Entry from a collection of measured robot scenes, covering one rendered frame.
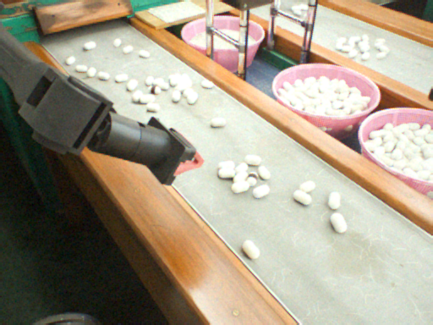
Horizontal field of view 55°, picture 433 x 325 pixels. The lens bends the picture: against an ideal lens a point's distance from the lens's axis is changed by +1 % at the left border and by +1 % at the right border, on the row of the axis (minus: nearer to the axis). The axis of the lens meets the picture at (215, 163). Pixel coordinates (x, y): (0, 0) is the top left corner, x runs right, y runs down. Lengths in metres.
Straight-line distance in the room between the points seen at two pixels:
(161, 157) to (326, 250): 0.32
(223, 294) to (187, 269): 0.07
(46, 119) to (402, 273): 0.57
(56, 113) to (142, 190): 0.32
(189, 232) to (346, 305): 0.27
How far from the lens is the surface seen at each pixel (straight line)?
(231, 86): 1.08
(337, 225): 0.75
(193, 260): 0.66
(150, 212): 0.74
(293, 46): 1.35
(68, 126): 0.50
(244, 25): 1.07
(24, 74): 0.57
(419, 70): 1.34
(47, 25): 1.39
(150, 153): 0.57
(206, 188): 0.81
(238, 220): 0.75
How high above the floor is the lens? 1.30
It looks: 40 degrees down
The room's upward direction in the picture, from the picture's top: straight up
